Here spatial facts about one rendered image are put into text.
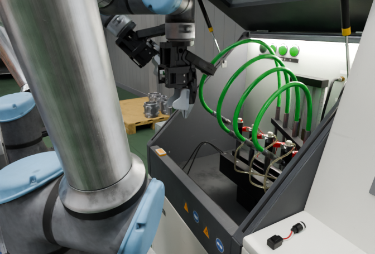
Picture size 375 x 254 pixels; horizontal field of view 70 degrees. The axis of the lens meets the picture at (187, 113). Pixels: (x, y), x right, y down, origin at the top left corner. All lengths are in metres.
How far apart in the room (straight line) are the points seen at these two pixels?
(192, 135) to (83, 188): 1.01
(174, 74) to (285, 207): 0.46
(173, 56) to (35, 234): 0.46
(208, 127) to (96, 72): 1.11
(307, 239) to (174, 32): 0.60
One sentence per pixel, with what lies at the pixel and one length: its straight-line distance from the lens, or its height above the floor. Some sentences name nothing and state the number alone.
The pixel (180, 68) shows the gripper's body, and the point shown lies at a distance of 0.68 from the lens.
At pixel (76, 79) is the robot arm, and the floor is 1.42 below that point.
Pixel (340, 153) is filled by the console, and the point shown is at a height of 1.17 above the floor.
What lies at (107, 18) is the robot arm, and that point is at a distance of 0.86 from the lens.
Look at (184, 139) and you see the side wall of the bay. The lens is 1.31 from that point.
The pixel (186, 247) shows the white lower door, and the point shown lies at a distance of 1.11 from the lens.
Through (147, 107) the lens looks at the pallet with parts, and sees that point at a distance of 4.01.
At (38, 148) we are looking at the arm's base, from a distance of 0.97.
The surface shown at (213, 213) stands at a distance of 0.84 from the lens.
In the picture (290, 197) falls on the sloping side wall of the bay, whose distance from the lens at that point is 0.79.
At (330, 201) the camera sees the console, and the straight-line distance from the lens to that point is 0.82.
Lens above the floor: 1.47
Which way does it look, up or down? 18 degrees down
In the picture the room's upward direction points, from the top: straight up
